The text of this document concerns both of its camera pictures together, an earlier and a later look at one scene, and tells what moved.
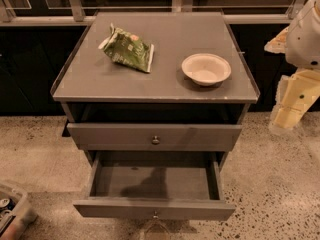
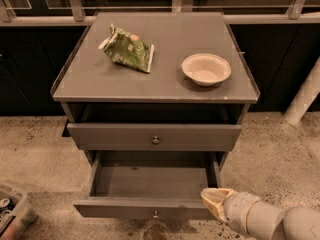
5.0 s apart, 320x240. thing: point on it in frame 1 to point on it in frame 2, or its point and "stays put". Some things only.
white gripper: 304,40 to 239,207
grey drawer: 153,186 stays put
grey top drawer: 153,137 stays put
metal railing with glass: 78,4 stays put
